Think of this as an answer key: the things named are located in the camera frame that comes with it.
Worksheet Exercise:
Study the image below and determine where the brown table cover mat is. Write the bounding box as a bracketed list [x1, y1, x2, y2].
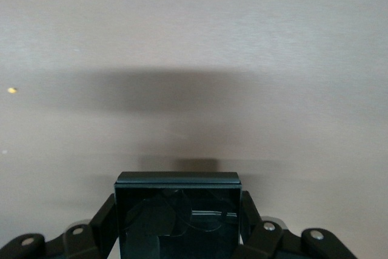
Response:
[0, 0, 388, 259]

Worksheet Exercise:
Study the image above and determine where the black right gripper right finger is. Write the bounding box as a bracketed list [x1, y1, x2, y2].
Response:
[233, 191, 355, 259]

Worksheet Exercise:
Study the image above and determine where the black smartphone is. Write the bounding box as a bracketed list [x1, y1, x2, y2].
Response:
[114, 171, 243, 259]

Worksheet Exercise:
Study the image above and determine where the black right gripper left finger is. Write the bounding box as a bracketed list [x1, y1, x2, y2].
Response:
[0, 193, 118, 259]

